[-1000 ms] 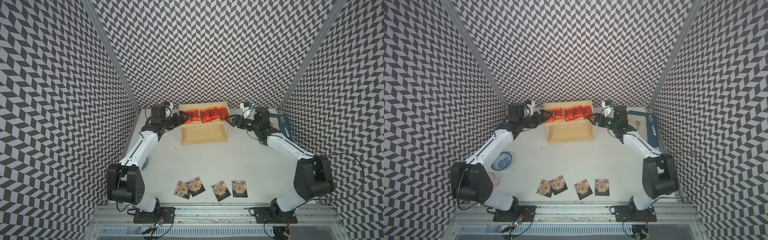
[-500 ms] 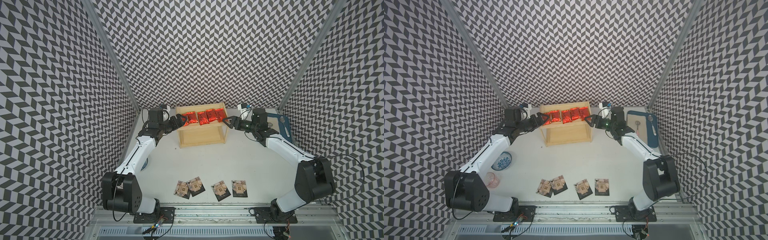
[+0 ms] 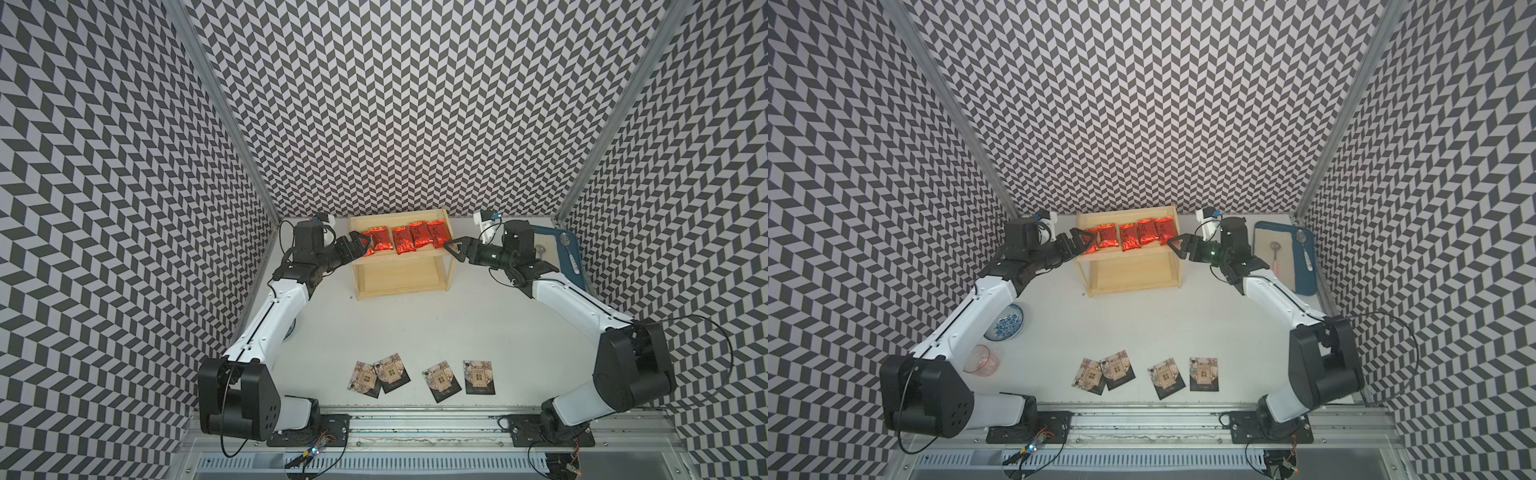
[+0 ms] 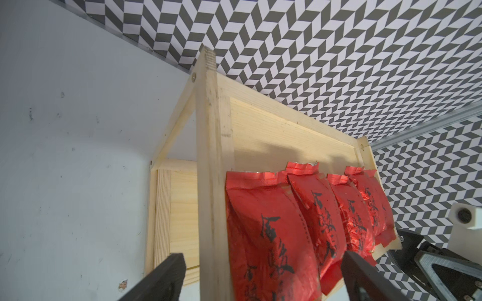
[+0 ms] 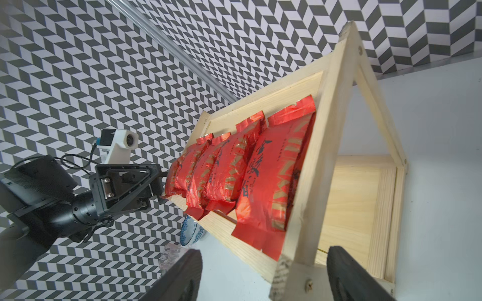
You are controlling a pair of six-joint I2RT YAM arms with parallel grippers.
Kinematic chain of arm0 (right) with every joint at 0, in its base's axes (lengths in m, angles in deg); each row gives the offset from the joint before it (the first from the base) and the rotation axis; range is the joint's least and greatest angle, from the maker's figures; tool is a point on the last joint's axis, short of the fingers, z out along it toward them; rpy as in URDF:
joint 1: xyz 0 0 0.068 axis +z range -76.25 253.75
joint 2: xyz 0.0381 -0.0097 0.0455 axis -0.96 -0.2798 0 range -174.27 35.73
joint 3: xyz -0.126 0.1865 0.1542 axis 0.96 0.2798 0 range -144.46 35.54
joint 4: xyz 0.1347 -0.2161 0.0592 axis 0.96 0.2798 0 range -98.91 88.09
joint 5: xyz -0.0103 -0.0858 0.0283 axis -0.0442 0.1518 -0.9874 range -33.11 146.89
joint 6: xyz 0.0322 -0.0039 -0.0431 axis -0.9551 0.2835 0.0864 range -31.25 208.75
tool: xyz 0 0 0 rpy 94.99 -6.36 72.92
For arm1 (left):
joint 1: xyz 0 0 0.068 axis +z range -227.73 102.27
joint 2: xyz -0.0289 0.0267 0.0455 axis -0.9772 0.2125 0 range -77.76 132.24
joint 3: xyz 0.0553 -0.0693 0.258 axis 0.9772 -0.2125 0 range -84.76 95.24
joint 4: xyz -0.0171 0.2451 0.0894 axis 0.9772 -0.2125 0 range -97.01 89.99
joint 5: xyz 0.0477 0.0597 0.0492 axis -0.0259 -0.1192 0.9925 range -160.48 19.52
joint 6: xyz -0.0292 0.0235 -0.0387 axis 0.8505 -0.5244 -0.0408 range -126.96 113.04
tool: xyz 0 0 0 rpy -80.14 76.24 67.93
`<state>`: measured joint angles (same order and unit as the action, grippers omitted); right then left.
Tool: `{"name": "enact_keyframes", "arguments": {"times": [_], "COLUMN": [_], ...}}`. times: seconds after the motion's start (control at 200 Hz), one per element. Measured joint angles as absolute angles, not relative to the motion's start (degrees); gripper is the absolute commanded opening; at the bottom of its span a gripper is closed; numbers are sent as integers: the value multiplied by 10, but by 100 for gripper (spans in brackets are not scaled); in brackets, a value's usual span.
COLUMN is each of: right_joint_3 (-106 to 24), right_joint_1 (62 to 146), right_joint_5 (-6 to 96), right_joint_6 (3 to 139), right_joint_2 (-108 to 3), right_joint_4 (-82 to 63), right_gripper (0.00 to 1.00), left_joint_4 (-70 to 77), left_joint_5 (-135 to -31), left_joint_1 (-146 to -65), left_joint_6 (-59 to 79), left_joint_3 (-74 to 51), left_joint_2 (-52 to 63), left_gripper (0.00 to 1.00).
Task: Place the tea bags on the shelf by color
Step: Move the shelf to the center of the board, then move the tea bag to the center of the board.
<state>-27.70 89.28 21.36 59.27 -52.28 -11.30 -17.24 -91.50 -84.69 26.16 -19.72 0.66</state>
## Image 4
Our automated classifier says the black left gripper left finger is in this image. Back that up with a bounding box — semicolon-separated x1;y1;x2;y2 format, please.
119;253;187;301

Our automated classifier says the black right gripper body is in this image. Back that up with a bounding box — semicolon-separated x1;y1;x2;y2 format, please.
388;230;481;300

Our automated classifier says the light wooden two-tier shelf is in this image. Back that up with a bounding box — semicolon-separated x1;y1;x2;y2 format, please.
146;48;379;300

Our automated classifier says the red tea bag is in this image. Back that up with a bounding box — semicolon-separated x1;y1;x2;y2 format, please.
327;174;377;267
345;166;397;247
225;171;321;300
286;162;347;295

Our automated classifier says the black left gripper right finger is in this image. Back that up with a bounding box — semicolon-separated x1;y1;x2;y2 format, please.
341;251;409;301

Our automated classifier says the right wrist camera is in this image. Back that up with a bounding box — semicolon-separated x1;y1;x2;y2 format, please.
448;203;481;265

